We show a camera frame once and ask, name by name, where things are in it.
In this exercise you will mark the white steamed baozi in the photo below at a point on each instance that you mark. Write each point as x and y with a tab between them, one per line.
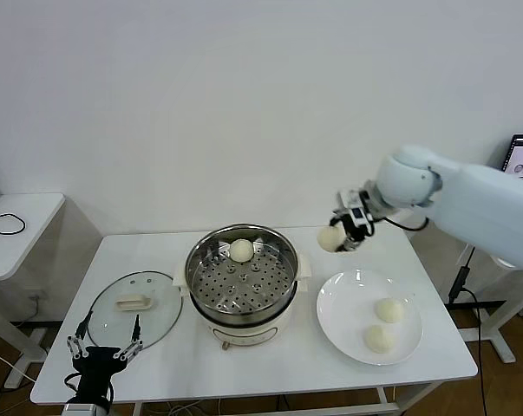
378	339
389	310
328	239
241	250

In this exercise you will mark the white side table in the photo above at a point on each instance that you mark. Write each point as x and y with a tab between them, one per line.
501	338
22	234

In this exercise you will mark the cream electric cooker pot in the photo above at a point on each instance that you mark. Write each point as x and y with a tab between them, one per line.
243	336

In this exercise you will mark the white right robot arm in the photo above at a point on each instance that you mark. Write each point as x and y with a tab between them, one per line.
482	203

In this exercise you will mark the white wall socket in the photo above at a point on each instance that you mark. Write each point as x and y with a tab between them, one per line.
37	297

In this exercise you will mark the round white plate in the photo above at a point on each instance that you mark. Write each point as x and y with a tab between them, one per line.
352	303

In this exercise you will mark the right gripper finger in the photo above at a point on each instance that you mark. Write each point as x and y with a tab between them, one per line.
350	242
335	218

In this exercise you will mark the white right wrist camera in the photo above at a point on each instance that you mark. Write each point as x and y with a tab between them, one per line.
357	215

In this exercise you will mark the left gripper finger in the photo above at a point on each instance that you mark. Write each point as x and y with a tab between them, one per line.
136	329
84	327

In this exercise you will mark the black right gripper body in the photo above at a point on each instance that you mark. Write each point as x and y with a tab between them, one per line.
368	229

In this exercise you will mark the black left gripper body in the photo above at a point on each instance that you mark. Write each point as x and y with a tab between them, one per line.
97	368

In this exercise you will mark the perforated stainless steamer basket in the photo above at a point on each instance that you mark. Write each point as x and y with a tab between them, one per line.
226	286

